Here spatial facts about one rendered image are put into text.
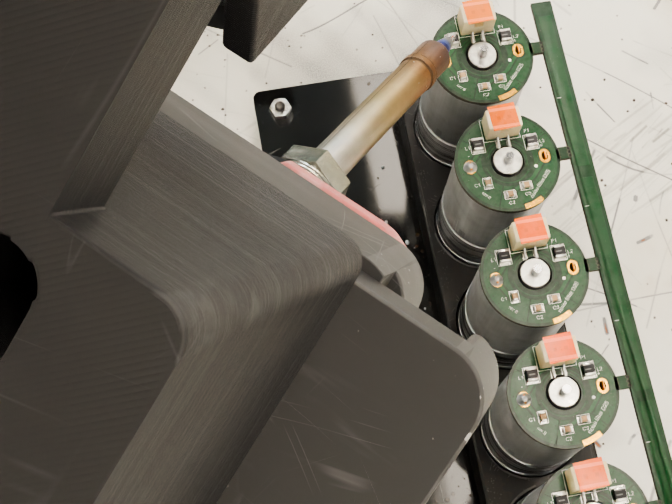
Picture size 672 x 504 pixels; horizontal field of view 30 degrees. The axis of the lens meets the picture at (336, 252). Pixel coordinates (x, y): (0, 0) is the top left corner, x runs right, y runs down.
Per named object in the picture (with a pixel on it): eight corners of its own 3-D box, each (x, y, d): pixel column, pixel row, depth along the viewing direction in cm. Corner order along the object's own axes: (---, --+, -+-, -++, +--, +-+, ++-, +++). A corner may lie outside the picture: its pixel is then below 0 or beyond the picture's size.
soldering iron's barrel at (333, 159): (398, 61, 29) (246, 212, 25) (421, 9, 28) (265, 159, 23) (451, 95, 29) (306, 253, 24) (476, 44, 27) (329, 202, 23)
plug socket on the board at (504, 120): (487, 151, 30) (492, 139, 29) (480, 118, 30) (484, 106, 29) (520, 145, 30) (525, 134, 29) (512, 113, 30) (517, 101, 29)
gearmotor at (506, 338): (464, 381, 33) (494, 332, 28) (445, 293, 34) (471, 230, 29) (555, 366, 33) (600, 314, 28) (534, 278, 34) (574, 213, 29)
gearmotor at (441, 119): (422, 185, 35) (443, 107, 30) (404, 105, 35) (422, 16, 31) (508, 171, 35) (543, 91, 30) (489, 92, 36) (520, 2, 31)
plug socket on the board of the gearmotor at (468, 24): (462, 45, 30) (466, 32, 30) (455, 14, 31) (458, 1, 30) (494, 41, 30) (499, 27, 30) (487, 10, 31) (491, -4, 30)
